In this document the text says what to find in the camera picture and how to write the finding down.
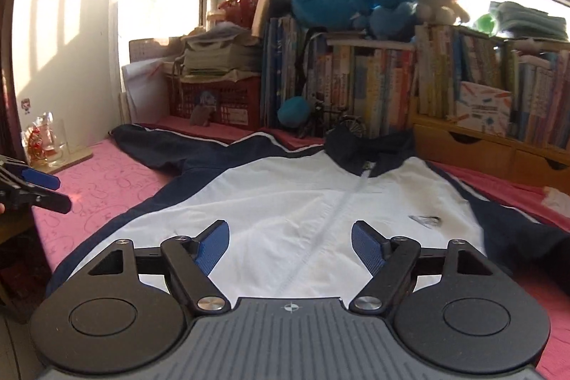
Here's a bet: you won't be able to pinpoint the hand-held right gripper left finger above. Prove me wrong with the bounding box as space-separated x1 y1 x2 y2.
89 220 231 314

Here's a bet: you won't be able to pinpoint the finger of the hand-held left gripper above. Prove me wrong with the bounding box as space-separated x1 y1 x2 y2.
0 156 62 192
0 184 73 215

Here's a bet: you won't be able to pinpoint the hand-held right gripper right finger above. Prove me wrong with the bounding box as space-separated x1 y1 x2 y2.
349 220 496 314

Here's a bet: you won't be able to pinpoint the navy white striped jacket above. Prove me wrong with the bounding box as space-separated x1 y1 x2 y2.
45 123 570 301

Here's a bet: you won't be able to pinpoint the wooden board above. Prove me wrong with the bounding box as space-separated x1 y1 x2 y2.
42 149 94 176

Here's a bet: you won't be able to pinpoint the clear bag with toy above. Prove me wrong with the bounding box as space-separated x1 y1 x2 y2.
22 112 69 167

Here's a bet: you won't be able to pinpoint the grey figurine with blue sign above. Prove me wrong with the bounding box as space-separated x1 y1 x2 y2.
189 93 219 127

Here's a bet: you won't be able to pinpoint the dark patterned curtain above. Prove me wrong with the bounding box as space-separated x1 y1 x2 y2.
0 0 32 158

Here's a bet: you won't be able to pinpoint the white paper sheets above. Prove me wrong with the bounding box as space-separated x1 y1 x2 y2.
121 60 179 125

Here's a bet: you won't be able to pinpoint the black model bicycle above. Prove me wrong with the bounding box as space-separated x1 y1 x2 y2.
297 97 368 140

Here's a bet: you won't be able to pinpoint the wooden drawer organizer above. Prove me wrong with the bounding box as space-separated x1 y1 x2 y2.
410 113 570 189

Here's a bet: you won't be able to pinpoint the red plastic crate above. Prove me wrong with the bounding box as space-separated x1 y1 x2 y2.
167 75 263 127

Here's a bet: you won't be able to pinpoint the blue plush ball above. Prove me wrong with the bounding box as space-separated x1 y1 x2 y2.
277 96 311 128

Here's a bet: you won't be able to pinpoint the row of colourful books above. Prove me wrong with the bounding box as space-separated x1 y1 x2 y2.
312 42 417 138

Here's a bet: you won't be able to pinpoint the white grid board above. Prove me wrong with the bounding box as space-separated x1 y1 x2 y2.
129 37 183 64

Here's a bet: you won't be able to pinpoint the white printed carton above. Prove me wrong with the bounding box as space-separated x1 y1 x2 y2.
456 81 513 136

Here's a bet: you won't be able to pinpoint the row of thin blue books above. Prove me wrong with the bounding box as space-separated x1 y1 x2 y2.
260 17 312 129

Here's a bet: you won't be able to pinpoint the stack of paper booklets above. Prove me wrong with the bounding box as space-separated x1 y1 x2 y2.
176 21 263 80

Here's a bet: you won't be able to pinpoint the row of green spine books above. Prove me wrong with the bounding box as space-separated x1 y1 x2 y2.
414 24 508 118

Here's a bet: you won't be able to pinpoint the crumpled white tissue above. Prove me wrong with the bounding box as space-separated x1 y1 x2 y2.
541 186 570 212

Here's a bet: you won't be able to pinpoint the small blue plush toy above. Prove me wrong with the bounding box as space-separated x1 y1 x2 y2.
369 1 418 41

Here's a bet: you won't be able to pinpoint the row of pink spine books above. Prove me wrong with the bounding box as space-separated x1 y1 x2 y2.
505 42 570 149

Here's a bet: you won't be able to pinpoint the small red plastic basket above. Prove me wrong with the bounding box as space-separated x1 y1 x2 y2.
218 0 268 25

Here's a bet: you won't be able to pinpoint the brown cardboard sheet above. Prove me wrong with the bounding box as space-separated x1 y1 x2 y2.
252 0 292 38

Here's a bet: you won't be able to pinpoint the small green toy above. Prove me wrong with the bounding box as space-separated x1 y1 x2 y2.
474 12 497 34

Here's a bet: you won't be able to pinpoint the stack of green folded cloths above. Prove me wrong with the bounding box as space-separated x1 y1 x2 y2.
490 1 570 42

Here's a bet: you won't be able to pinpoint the black strap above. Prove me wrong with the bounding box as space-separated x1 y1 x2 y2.
303 28 332 127

